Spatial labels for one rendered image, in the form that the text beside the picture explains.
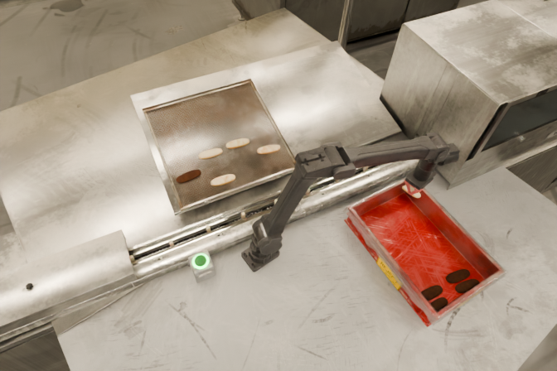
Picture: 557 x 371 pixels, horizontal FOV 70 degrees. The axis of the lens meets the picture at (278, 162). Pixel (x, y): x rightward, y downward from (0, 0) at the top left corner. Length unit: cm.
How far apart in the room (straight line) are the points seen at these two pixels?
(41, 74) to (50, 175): 208
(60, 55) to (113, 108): 201
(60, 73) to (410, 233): 308
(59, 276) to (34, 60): 282
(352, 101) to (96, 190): 117
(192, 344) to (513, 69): 145
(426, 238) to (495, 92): 58
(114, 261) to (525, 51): 166
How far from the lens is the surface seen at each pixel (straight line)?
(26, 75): 394
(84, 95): 221
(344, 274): 150
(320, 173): 112
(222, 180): 158
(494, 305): 164
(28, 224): 179
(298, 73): 196
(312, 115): 181
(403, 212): 169
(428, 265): 160
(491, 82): 159
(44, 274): 153
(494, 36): 185
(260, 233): 136
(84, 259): 150
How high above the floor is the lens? 217
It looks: 51 degrees down
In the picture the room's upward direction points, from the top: 4 degrees clockwise
